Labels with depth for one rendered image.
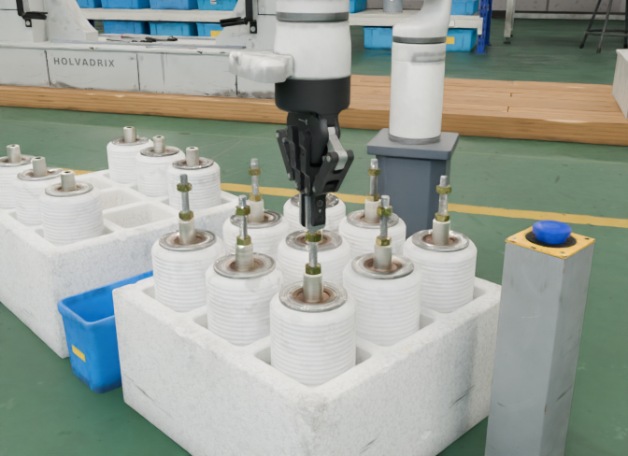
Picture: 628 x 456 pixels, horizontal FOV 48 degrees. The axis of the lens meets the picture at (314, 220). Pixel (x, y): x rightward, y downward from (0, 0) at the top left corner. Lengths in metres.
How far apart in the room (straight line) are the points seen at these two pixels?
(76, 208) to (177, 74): 1.94
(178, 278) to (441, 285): 0.34
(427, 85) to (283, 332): 0.61
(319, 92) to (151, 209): 0.72
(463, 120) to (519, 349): 1.91
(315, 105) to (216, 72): 2.32
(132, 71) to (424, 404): 2.49
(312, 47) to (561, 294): 0.36
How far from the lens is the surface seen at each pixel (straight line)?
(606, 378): 1.19
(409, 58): 1.22
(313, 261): 0.76
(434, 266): 0.91
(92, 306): 1.16
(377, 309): 0.83
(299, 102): 0.68
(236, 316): 0.84
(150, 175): 1.38
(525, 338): 0.82
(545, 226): 0.80
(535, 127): 2.68
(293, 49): 0.67
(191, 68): 3.04
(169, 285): 0.93
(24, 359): 1.24
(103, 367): 1.09
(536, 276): 0.79
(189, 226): 0.93
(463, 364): 0.93
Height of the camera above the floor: 0.59
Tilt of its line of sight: 20 degrees down
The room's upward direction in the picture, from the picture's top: straight up
